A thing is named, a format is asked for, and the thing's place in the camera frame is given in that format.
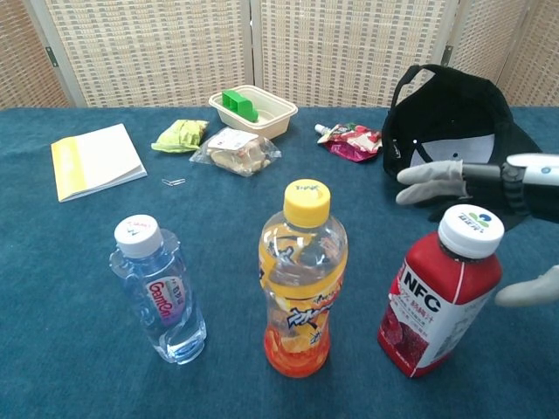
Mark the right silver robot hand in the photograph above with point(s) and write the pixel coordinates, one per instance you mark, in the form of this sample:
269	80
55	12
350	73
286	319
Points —
533	187

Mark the red juice bottle white cap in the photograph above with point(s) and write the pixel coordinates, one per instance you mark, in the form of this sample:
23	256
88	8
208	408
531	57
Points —
436	305

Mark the orange drink bottle yellow cap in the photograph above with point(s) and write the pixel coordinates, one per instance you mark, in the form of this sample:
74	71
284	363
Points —
301	283

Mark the black baseball cap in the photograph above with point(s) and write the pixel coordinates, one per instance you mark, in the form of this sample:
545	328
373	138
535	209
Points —
450	109

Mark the red spouted drink pouch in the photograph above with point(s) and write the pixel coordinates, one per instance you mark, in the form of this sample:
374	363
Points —
354	142

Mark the beige food tray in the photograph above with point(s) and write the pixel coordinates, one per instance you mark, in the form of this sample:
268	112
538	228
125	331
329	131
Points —
275	118

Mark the clear bag of snacks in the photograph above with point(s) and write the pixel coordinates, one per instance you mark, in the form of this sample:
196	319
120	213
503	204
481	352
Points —
236	150

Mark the green plastic block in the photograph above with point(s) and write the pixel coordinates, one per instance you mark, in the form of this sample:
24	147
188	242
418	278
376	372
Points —
238	105

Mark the green snack packet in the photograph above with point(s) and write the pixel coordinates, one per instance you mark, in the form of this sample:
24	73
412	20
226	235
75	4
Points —
181	135

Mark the metal paper clip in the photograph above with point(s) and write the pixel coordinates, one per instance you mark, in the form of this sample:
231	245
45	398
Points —
173	182

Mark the clear water bottle white cap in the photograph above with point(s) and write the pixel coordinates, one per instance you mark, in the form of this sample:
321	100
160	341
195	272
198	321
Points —
161	297

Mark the woven folding screen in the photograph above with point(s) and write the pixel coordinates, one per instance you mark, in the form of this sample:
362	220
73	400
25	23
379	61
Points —
153	48

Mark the yellow and white notebook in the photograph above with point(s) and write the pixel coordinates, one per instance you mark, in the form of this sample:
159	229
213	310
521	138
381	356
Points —
100	159

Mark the blue tablecloth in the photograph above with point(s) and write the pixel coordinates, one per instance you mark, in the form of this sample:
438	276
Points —
65	283

